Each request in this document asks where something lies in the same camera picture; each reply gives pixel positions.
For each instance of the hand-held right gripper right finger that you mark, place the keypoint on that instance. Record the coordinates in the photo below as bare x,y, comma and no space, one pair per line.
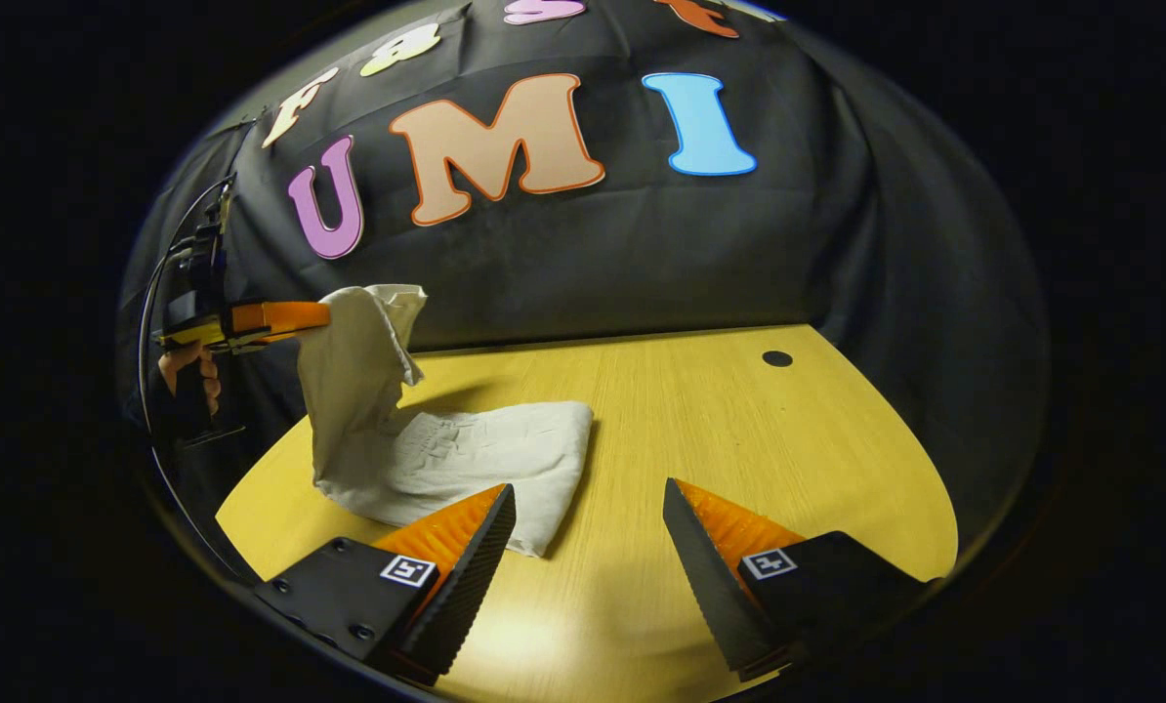
715,596

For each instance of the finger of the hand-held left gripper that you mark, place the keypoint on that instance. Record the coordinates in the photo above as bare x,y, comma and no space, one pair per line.
280,317

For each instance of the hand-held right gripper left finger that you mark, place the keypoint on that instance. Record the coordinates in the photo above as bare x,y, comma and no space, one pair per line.
466,596

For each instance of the white jeans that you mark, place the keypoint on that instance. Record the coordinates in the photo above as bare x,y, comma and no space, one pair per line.
466,459

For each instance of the black backdrop cloth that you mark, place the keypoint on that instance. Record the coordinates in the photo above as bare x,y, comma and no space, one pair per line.
642,254

